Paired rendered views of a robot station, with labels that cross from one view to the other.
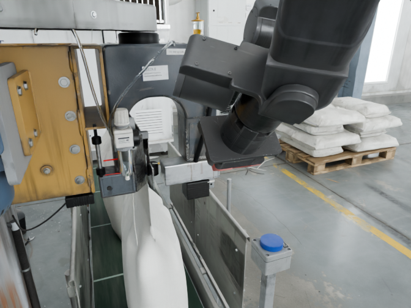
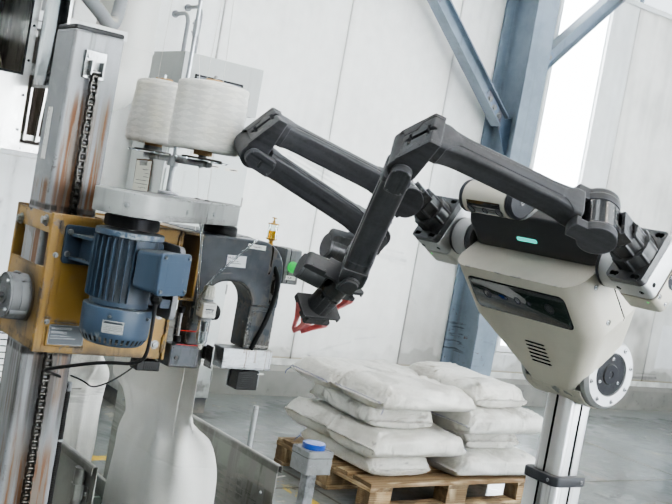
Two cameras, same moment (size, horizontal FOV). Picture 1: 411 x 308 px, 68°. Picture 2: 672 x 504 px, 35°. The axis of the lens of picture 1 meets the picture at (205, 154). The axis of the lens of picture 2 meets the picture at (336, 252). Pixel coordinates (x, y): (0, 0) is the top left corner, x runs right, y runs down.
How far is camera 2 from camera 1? 200 cm
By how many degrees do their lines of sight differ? 23
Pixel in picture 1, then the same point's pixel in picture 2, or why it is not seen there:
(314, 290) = not seen: outside the picture
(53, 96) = not seen: hidden behind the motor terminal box
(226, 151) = (311, 312)
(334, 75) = (364, 275)
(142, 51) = (231, 242)
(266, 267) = (308, 465)
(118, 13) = (223, 213)
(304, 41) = (355, 263)
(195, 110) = (260, 299)
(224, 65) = (323, 266)
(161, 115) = not seen: hidden behind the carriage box
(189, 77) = (306, 269)
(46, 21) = (197, 219)
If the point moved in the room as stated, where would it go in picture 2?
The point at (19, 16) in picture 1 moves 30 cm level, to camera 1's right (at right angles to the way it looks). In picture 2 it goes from (191, 216) to (319, 238)
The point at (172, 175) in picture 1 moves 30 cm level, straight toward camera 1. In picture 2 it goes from (228, 358) to (264, 386)
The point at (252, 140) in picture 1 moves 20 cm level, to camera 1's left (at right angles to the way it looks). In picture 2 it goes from (327, 306) to (239, 292)
